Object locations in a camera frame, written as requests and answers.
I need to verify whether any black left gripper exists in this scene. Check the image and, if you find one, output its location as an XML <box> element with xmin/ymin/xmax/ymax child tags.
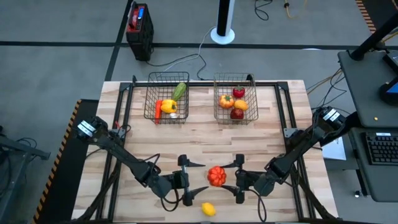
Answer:
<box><xmin>154</xmin><ymin>154</ymin><xmax>209</xmax><ymax>207</ymax></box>

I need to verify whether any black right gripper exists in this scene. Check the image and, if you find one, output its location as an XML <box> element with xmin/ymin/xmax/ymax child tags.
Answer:
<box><xmin>221</xmin><ymin>154</ymin><xmax>271</xmax><ymax>205</ymax></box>

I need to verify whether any dark red apple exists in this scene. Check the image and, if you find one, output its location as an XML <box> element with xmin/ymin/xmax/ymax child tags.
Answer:
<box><xmin>229</xmin><ymin>108</ymin><xmax>245</xmax><ymax>121</ymax></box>

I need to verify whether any orange carrot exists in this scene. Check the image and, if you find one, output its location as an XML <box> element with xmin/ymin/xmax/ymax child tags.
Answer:
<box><xmin>154</xmin><ymin>99</ymin><xmax>164</xmax><ymax>124</ymax></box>

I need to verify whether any yellow-orange mango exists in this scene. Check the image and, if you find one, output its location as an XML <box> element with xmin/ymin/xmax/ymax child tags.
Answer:
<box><xmin>233</xmin><ymin>99</ymin><xmax>249</xmax><ymax>112</ymax></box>

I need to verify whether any yellow bell pepper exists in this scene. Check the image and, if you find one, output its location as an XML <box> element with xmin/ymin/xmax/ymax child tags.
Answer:
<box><xmin>160</xmin><ymin>99</ymin><xmax>178</xmax><ymax>114</ymax></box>

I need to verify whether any orange persimmon with green calyx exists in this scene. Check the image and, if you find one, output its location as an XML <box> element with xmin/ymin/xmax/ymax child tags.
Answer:
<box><xmin>218</xmin><ymin>94</ymin><xmax>235</xmax><ymax>110</ymax></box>

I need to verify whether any red strawberry with green top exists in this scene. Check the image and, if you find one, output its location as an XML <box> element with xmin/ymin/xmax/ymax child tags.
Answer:
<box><xmin>232</xmin><ymin>85</ymin><xmax>246</xmax><ymax>99</ymax></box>

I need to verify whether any pale green cucumber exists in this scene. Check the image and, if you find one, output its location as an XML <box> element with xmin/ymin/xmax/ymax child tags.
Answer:
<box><xmin>171</xmin><ymin>82</ymin><xmax>188</xmax><ymax>102</ymax></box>

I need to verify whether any yellow lemon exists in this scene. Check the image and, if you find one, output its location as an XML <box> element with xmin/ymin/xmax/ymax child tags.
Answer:
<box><xmin>201</xmin><ymin>202</ymin><xmax>217</xmax><ymax>218</ymax></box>

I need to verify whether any white paper sheet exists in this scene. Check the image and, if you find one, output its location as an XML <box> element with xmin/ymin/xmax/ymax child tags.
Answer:
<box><xmin>322</xmin><ymin>136</ymin><xmax>348</xmax><ymax>161</ymax></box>

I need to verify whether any black platform with hazard stripes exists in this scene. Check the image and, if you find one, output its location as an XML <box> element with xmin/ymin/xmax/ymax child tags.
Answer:
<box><xmin>355</xmin><ymin>0</ymin><xmax>398</xmax><ymax>34</ymax></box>
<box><xmin>30</xmin><ymin>98</ymin><xmax>100</xmax><ymax>224</ymax></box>

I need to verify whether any black keyboard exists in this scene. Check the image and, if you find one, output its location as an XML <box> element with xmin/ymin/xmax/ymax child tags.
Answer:
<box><xmin>365</xmin><ymin>132</ymin><xmax>398</xmax><ymax>166</ymax></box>

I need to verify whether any grey desk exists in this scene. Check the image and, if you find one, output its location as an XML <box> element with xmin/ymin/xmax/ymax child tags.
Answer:
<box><xmin>338</xmin><ymin>49</ymin><xmax>398</xmax><ymax>203</ymax></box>

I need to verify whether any red and black case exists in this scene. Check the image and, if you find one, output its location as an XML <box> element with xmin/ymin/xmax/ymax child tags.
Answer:
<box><xmin>126</xmin><ymin>2</ymin><xmax>155</xmax><ymax>62</ymax></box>

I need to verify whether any black pole white round base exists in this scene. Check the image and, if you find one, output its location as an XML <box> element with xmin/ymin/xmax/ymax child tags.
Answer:
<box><xmin>210</xmin><ymin>0</ymin><xmax>236</xmax><ymax>45</ymax></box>

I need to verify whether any black floor stand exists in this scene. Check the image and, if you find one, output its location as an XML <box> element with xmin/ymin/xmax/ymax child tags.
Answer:
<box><xmin>0</xmin><ymin>124</ymin><xmax>51</xmax><ymax>224</ymax></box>

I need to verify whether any black round monitor base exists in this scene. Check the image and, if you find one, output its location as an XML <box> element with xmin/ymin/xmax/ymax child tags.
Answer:
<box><xmin>378</xmin><ymin>77</ymin><xmax>398</xmax><ymax>106</ymax></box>

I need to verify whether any black slanted pole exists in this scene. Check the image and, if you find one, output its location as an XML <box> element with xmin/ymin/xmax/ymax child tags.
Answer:
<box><xmin>349</xmin><ymin>12</ymin><xmax>398</xmax><ymax>62</ymax></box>

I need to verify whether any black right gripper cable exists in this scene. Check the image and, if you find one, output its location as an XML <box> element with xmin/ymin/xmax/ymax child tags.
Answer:
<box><xmin>248</xmin><ymin>188</ymin><xmax>267</xmax><ymax>222</ymax></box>

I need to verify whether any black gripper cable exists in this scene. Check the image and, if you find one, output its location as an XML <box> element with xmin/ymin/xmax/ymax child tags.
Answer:
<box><xmin>160</xmin><ymin>186</ymin><xmax>183</xmax><ymax>212</ymax></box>
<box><xmin>248</xmin><ymin>188</ymin><xmax>267</xmax><ymax>222</ymax></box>

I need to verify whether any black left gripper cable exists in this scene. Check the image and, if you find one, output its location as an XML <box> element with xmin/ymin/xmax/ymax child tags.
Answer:
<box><xmin>160</xmin><ymin>186</ymin><xmax>183</xmax><ymax>212</ymax></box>

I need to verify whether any dark wire basket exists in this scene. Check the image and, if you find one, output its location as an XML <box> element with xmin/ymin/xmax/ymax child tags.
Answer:
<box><xmin>213</xmin><ymin>72</ymin><xmax>259</xmax><ymax>124</ymax></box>
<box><xmin>143</xmin><ymin>71</ymin><xmax>190</xmax><ymax>124</ymax></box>

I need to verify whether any black table frame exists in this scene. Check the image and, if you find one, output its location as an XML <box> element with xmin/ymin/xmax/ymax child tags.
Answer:
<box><xmin>73</xmin><ymin>74</ymin><xmax>338</xmax><ymax>222</ymax></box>

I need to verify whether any black floor cable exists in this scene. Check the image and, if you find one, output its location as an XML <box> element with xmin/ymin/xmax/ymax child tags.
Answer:
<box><xmin>146</xmin><ymin>53</ymin><xmax>208</xmax><ymax>81</ymax></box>
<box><xmin>254</xmin><ymin>0</ymin><xmax>274</xmax><ymax>21</ymax></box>

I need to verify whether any white floor cable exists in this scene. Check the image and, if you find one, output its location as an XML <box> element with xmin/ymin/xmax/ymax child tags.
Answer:
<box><xmin>155</xmin><ymin>27</ymin><xmax>215</xmax><ymax>78</ymax></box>

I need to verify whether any yellow floor cable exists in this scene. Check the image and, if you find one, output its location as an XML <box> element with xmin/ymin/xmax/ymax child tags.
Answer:
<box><xmin>284</xmin><ymin>0</ymin><xmax>308</xmax><ymax>19</ymax></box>

